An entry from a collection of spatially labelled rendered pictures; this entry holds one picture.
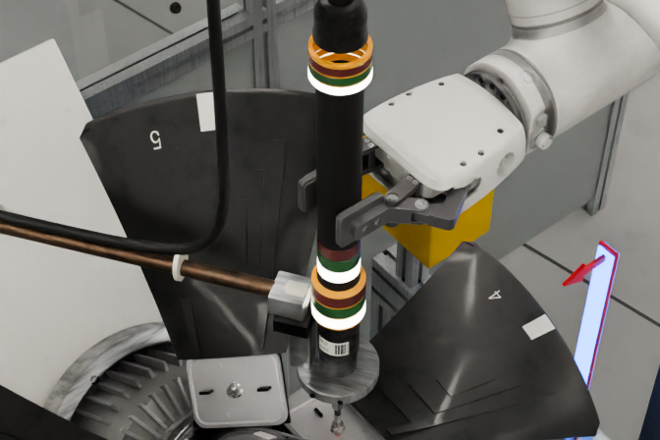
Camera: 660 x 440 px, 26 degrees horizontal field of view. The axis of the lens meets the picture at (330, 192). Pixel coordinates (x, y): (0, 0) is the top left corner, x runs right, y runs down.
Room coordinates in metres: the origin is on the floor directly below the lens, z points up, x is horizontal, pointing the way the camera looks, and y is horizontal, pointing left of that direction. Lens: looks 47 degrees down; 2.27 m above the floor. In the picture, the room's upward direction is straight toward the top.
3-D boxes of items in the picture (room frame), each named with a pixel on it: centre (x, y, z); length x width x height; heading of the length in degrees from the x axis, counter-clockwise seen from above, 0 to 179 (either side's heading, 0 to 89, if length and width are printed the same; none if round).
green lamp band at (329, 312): (0.72, -0.01, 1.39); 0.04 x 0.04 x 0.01
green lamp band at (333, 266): (0.72, -0.01, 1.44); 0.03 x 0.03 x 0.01
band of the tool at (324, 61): (0.72, -0.01, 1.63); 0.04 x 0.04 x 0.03
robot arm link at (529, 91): (0.83, -0.14, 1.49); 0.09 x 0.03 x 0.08; 39
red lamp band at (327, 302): (0.72, -0.01, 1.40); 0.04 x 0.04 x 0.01
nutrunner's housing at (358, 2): (0.72, -0.01, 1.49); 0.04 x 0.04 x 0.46
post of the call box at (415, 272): (1.17, -0.11, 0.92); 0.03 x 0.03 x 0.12; 38
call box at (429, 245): (1.17, -0.11, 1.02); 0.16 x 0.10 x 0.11; 38
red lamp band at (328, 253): (0.72, -0.01, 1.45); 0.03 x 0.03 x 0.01
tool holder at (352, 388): (0.72, 0.00, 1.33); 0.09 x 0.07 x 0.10; 73
